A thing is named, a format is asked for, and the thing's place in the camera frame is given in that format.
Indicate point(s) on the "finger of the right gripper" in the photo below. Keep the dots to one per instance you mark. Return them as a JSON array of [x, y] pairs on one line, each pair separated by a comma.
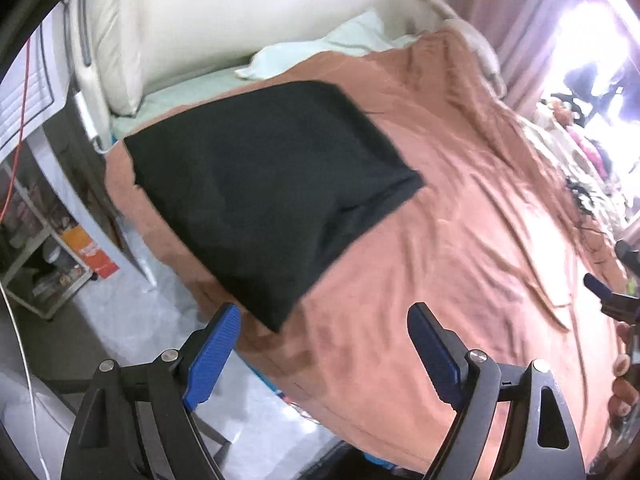
[[619, 307]]

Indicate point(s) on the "orange-brown bed blanket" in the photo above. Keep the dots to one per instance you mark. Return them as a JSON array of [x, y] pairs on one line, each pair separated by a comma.
[[493, 243]]

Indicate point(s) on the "light green pillow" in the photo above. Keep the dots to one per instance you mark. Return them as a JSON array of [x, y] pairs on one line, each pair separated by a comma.
[[358, 36]]

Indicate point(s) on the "cream padded headboard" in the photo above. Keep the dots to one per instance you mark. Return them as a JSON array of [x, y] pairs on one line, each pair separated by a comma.
[[123, 50]]

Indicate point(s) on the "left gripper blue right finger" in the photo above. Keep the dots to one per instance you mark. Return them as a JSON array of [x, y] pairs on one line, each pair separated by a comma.
[[539, 440]]

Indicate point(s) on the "black garment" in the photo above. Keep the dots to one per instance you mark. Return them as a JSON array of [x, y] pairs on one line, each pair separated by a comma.
[[268, 188]]

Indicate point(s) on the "light green bed sheet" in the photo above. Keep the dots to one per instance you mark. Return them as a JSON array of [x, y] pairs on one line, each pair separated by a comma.
[[193, 91]]

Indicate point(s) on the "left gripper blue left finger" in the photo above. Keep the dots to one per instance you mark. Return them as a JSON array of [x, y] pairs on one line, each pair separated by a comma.
[[106, 440]]

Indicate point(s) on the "white plush toy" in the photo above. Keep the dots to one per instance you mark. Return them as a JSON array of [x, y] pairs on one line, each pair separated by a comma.
[[486, 56]]

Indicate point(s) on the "pink plush toy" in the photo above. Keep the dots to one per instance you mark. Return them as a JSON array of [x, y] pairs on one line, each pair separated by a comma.
[[597, 156]]

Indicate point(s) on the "white bedside cart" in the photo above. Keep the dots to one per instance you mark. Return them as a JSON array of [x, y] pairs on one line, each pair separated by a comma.
[[57, 227]]

